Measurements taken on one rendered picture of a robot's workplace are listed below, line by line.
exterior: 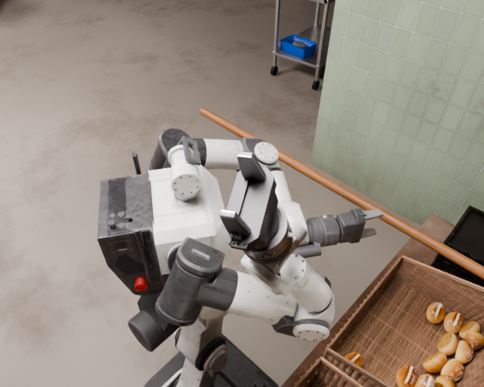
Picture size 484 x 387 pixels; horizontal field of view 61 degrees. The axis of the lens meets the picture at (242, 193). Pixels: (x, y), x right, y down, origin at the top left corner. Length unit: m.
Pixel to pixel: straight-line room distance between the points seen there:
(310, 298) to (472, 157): 1.91
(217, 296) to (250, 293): 0.07
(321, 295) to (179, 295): 0.29
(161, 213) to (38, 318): 1.77
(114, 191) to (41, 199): 2.26
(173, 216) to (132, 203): 0.11
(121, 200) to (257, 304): 0.41
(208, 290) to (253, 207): 0.34
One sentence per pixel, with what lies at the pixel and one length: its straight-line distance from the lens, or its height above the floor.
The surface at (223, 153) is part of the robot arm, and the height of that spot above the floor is 1.35.
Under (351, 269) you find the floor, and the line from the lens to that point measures 2.65.
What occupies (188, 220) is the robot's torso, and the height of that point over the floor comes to 1.40.
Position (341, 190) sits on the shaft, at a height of 1.20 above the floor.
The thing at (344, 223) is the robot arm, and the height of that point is 1.24.
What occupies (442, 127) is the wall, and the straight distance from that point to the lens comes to 2.60.
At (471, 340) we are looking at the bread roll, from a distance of 1.76.
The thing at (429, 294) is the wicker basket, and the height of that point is 0.62.
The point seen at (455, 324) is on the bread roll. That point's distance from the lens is 1.84.
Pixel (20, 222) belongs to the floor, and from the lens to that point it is 3.19.
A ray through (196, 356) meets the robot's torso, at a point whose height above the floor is 0.67.
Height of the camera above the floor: 2.10
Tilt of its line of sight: 44 degrees down
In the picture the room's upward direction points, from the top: straight up
